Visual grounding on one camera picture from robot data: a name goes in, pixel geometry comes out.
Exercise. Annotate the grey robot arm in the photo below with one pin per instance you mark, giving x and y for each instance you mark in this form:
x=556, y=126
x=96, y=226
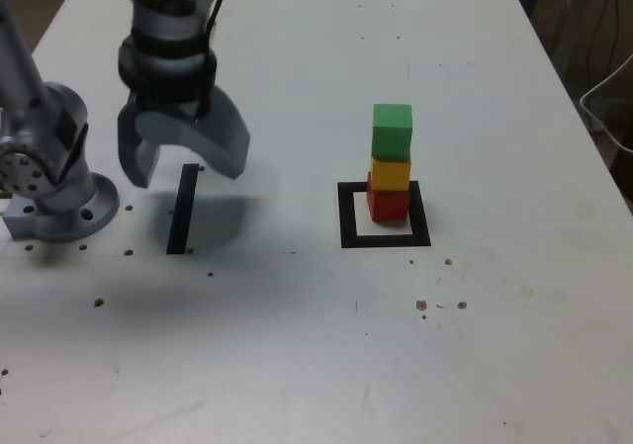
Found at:
x=64, y=167

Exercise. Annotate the red cube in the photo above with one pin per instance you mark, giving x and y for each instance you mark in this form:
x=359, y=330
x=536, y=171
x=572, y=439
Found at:
x=390, y=206

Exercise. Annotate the black tape strip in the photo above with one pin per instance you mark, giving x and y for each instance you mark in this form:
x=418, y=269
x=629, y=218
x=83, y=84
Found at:
x=180, y=216

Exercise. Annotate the black tape square outline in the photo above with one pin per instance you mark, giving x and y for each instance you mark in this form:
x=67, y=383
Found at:
x=347, y=216

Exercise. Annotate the green cube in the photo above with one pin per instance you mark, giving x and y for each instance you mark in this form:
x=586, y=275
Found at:
x=391, y=135

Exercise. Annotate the yellow cube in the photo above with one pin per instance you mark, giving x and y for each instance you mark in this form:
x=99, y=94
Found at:
x=390, y=174

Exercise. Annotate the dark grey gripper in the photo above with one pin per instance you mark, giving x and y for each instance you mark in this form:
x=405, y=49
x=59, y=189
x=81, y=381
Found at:
x=173, y=109

